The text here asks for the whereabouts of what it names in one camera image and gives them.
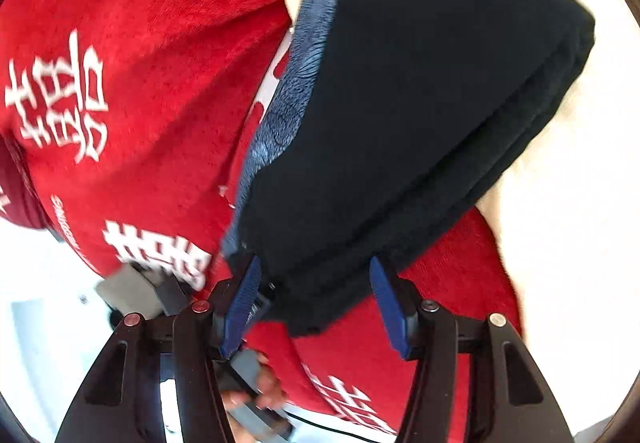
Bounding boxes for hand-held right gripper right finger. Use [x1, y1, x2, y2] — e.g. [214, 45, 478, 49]
[369, 255, 575, 443]

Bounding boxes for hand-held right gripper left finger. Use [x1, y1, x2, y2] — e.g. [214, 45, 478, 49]
[54, 253, 263, 443]

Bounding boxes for black pants with blue stripe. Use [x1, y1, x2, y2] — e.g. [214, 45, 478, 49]
[220, 0, 597, 339]

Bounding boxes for person's left hand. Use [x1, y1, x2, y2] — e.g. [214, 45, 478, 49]
[220, 350, 288, 416]

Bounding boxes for red printed blanket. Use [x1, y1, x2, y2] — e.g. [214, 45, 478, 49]
[0, 0, 526, 443]

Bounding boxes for black cable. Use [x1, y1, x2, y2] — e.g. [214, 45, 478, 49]
[286, 413, 398, 441]

